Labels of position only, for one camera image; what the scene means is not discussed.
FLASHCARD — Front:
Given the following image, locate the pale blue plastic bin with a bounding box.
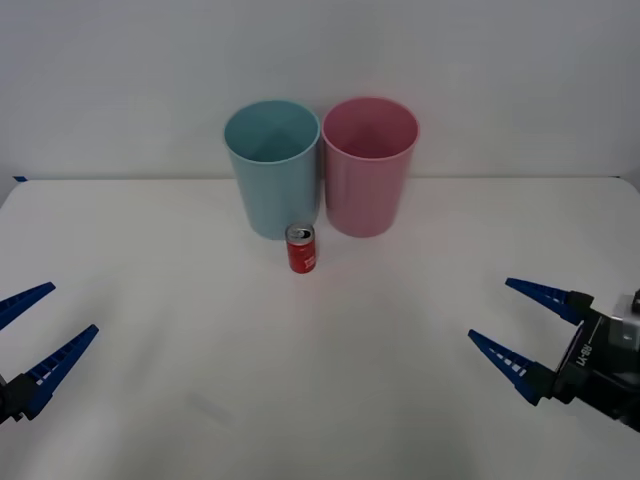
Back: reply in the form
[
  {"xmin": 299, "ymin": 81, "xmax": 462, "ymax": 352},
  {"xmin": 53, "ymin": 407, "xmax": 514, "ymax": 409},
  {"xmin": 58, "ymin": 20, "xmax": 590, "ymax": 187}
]
[{"xmin": 222, "ymin": 99, "xmax": 321, "ymax": 241}]

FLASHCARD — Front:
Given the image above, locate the pink plastic bin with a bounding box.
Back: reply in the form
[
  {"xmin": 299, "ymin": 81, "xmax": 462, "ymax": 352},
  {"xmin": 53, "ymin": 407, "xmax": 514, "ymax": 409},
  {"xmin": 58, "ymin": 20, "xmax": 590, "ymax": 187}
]
[{"xmin": 321, "ymin": 96, "xmax": 420, "ymax": 239}]

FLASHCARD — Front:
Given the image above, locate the red drink can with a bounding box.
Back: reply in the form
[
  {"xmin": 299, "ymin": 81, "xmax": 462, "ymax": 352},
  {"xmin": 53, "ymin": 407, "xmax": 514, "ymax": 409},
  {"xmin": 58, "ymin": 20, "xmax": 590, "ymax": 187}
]
[{"xmin": 284, "ymin": 223, "xmax": 318, "ymax": 276}]

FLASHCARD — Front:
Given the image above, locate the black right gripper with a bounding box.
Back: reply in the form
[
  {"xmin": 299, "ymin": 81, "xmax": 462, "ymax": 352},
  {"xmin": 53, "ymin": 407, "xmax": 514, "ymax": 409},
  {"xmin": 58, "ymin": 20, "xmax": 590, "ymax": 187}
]
[{"xmin": 467, "ymin": 277, "xmax": 640, "ymax": 434}]

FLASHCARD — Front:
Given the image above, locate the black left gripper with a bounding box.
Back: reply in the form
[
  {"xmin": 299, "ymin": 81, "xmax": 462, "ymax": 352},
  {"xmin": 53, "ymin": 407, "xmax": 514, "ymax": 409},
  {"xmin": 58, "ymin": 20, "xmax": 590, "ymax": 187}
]
[{"xmin": 0, "ymin": 281, "xmax": 100, "ymax": 427}]

